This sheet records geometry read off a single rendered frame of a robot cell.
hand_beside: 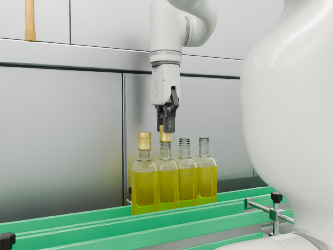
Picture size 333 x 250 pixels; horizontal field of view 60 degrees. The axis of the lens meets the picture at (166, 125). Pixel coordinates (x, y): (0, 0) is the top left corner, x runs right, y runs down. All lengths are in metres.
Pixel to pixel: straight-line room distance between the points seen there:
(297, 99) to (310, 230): 0.16
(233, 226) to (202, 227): 0.09
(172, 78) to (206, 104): 0.27
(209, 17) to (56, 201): 0.62
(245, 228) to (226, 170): 0.30
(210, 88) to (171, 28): 0.30
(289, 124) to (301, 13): 0.12
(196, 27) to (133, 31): 0.23
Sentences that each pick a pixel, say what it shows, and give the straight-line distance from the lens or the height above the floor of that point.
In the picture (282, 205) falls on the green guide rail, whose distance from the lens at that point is 0.99.
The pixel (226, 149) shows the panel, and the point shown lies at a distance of 1.01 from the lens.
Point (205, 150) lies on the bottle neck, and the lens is 0.80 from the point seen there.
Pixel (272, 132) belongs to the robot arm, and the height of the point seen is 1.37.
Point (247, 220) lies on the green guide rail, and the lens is 0.77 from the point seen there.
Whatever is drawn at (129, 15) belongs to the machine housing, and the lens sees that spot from 0.93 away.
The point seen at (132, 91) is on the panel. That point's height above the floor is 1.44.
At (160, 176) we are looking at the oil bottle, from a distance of 0.74.
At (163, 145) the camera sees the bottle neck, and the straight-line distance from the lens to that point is 0.75.
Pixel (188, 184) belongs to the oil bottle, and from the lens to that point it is 0.78.
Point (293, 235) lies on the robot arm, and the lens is 0.38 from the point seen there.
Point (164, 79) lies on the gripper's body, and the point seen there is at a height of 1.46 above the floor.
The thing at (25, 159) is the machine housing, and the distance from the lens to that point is 0.85.
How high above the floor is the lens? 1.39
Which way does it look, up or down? 3 degrees down
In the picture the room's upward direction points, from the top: straight up
